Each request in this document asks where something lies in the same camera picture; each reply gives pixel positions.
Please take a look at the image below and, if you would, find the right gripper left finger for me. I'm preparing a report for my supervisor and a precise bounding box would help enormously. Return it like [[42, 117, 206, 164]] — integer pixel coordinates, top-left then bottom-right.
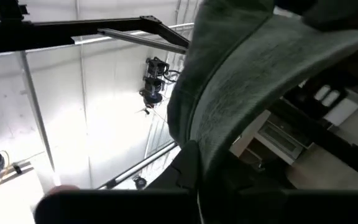
[[33, 139, 202, 224]]

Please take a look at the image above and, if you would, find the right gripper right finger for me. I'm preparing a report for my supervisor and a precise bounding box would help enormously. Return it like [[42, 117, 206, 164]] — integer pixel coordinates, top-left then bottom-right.
[[237, 188, 358, 224]]

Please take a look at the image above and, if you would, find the dark green hat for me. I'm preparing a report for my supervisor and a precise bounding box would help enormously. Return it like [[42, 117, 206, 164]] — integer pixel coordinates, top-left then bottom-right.
[[166, 0, 358, 224]]

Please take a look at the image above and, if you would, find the silver metal bar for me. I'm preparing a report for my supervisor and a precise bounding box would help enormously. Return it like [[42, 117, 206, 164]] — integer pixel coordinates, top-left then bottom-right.
[[97, 27, 188, 55]]

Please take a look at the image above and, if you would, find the small ceiling cord reel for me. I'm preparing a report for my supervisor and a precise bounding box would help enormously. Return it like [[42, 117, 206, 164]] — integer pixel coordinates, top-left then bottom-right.
[[138, 90, 165, 110]]

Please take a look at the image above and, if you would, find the black aluminium frame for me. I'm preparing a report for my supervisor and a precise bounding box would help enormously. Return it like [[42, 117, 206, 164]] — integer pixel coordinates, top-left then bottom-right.
[[0, 0, 191, 56]]

